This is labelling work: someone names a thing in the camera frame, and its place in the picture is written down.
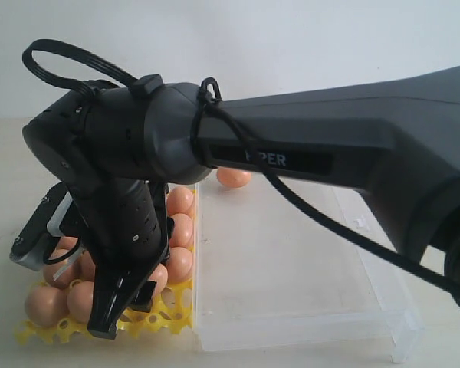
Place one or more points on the yellow plastic egg tray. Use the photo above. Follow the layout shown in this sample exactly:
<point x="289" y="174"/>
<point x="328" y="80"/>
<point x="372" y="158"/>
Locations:
<point x="172" y="309"/>

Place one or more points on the clear plastic container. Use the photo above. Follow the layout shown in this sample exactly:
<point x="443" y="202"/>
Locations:
<point x="267" y="276"/>

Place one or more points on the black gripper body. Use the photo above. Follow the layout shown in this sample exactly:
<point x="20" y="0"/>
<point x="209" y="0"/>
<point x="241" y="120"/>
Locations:
<point x="123" y="226"/>

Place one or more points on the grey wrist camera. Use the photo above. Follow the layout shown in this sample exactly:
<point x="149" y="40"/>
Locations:
<point x="41" y="234"/>

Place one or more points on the brown egg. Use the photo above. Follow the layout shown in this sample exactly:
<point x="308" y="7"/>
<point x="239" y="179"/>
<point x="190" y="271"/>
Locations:
<point x="182" y="235"/>
<point x="87" y="267"/>
<point x="66" y="243"/>
<point x="180" y="200"/>
<point x="61" y="274"/>
<point x="45" y="306"/>
<point x="160" y="277"/>
<point x="232" y="178"/>
<point x="80" y="301"/>
<point x="179" y="265"/>

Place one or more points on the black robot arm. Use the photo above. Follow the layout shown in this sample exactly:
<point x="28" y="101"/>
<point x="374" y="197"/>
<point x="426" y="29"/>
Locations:
<point x="377" y="164"/>

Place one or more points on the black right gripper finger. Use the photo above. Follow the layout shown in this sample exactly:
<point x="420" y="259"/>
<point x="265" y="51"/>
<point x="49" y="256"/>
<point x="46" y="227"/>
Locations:
<point x="114" y="290"/>

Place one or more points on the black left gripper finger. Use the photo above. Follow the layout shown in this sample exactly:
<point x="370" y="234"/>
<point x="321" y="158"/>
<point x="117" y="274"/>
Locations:
<point x="143" y="299"/>

